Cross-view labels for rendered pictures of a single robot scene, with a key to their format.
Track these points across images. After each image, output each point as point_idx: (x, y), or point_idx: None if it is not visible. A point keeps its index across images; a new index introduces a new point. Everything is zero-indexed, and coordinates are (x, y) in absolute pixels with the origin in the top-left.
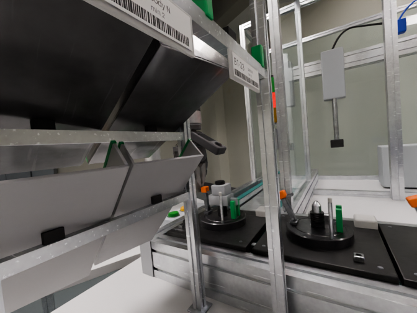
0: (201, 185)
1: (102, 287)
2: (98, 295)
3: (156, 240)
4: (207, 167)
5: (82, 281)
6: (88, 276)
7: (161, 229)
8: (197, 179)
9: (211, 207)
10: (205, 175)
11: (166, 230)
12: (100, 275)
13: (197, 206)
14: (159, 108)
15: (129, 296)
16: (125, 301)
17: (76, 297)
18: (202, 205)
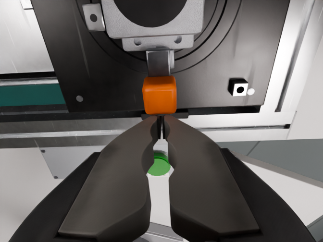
0: (166, 119)
1: (299, 127)
2: (313, 117)
3: (291, 101)
4: (49, 193)
5: (270, 164)
6: (267, 166)
7: (236, 132)
8: (201, 139)
9: (72, 104)
10: (105, 150)
11: (239, 118)
12: (254, 158)
13: (75, 153)
14: None
15: (310, 80)
16: (320, 77)
17: (320, 138)
18: (63, 145)
